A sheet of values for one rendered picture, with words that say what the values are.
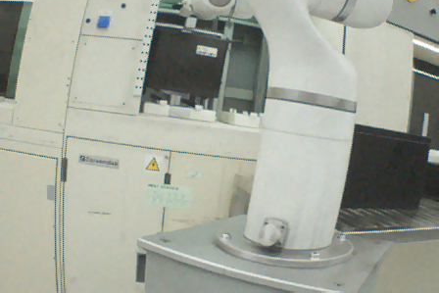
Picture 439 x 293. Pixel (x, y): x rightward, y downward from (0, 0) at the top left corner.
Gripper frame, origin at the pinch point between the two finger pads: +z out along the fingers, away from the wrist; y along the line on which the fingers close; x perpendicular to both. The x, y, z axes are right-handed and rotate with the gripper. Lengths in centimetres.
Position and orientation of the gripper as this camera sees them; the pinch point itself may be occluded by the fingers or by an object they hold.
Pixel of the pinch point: (192, 12)
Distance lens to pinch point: 151.6
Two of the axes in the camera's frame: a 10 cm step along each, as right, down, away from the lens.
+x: 1.4, -9.9, -0.6
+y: 9.6, 1.2, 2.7
